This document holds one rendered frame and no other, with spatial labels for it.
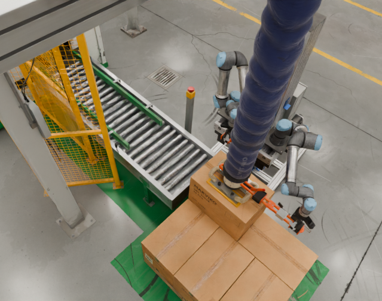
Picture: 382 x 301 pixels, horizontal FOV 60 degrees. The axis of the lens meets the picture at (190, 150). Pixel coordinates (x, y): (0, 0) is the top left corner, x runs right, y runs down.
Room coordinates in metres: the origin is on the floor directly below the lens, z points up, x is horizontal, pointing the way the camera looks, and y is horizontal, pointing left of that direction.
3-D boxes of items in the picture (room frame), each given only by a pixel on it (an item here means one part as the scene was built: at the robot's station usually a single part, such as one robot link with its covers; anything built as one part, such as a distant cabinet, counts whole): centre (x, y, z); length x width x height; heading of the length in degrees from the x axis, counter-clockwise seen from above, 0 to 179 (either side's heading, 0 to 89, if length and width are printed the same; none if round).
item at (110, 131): (2.39, 1.28, 0.60); 1.60 x 0.10 x 0.09; 51
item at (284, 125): (1.85, -0.78, 1.20); 0.13 x 0.12 x 0.14; 85
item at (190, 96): (2.39, 0.05, 0.50); 0.07 x 0.07 x 1.00; 51
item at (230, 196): (1.33, -0.32, 0.97); 0.34 x 0.10 x 0.05; 51
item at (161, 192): (2.12, 1.03, 0.50); 2.31 x 0.05 x 0.19; 51
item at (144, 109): (2.80, 0.94, 0.60); 1.60 x 0.10 x 0.09; 51
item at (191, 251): (0.98, -0.42, 0.34); 1.20 x 1.00 x 0.40; 51
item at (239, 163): (1.40, -0.38, 1.67); 0.22 x 0.22 x 1.04
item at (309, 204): (1.04, -0.83, 1.37); 0.09 x 0.08 x 0.11; 175
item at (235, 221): (1.40, -0.38, 0.74); 0.60 x 0.40 x 0.40; 51
